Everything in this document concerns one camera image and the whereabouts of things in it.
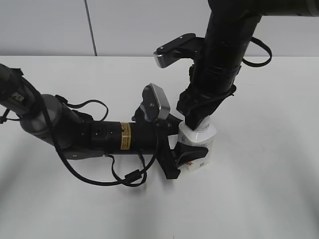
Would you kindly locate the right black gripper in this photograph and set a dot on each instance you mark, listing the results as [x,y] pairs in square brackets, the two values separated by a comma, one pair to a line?
[196,105]

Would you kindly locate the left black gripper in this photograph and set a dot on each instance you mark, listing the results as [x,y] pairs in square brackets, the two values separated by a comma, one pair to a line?
[152,138]

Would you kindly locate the white bottle cap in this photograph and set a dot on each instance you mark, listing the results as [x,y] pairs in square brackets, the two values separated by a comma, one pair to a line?
[204,125]

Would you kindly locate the white yili changqing bottle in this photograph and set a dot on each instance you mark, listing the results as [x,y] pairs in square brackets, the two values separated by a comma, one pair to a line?
[201,139]

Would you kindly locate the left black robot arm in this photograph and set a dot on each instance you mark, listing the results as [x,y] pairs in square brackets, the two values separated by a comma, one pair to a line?
[77,135]

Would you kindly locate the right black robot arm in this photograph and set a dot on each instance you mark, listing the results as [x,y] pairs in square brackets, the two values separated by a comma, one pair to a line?
[230,30]

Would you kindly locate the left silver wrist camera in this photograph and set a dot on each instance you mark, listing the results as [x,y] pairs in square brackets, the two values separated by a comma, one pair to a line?
[155,105]

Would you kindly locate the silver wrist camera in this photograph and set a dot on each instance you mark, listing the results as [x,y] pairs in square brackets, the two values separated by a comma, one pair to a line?
[187,46]
[155,105]

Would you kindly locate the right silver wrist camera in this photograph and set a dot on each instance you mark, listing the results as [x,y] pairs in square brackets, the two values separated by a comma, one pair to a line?
[187,46]

